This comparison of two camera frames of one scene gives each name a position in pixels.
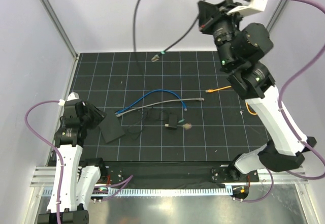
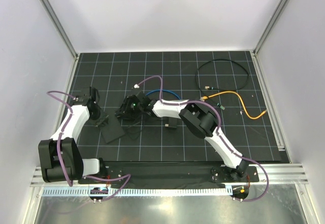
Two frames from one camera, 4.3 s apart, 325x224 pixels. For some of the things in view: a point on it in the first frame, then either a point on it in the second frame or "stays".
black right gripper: (210, 14) -> (124, 110)
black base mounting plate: (176, 172) stays
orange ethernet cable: (210, 90) -> (203, 98)
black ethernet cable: (156, 57) -> (209, 88)
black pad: (110, 127) stays
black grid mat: (178, 106) stays
